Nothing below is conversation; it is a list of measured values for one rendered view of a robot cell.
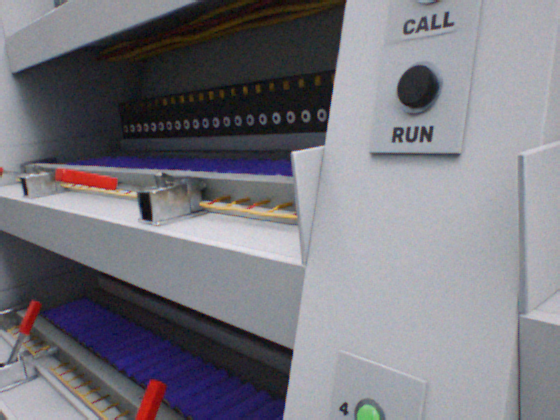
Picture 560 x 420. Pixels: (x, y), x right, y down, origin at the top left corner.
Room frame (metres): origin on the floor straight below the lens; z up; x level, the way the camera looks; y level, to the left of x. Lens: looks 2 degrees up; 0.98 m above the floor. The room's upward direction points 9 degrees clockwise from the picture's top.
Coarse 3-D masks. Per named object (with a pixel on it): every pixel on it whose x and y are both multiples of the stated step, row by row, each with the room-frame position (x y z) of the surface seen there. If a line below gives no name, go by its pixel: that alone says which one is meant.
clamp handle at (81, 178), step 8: (56, 176) 0.32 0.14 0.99; (64, 176) 0.31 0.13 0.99; (72, 176) 0.32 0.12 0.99; (80, 176) 0.32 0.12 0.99; (88, 176) 0.32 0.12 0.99; (96, 176) 0.33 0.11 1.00; (104, 176) 0.33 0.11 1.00; (160, 176) 0.36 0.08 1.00; (80, 184) 0.32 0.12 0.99; (88, 184) 0.32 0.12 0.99; (96, 184) 0.33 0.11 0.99; (104, 184) 0.33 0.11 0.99; (112, 184) 0.33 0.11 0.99; (120, 184) 0.34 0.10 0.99; (128, 184) 0.34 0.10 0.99; (160, 184) 0.36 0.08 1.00; (144, 192) 0.35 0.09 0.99
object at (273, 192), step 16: (112, 176) 0.50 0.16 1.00; (128, 176) 0.47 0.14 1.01; (144, 176) 0.45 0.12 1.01; (176, 176) 0.41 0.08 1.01; (192, 176) 0.39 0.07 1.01; (208, 176) 0.38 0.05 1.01; (224, 176) 0.37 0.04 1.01; (240, 176) 0.36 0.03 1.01; (256, 176) 0.35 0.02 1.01; (272, 176) 0.35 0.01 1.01; (112, 192) 0.46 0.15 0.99; (128, 192) 0.45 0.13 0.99; (208, 192) 0.38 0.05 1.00; (224, 192) 0.37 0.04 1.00; (240, 192) 0.35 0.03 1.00; (256, 192) 0.34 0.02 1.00; (272, 192) 0.33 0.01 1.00; (288, 192) 0.32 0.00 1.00; (224, 208) 0.34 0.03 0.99; (240, 208) 0.33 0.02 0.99; (272, 208) 0.33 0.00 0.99; (288, 208) 0.32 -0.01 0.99
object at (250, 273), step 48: (48, 144) 0.73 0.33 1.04; (96, 144) 0.78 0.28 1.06; (144, 144) 0.72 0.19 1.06; (192, 144) 0.63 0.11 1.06; (240, 144) 0.56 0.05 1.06; (288, 144) 0.51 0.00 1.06; (0, 192) 0.63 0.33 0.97; (48, 240) 0.51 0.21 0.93; (96, 240) 0.41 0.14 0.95; (144, 240) 0.35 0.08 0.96; (192, 240) 0.30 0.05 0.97; (240, 240) 0.29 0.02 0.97; (288, 240) 0.28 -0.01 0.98; (144, 288) 0.37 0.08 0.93; (192, 288) 0.32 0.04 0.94; (240, 288) 0.28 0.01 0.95; (288, 288) 0.25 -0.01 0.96; (288, 336) 0.26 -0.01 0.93
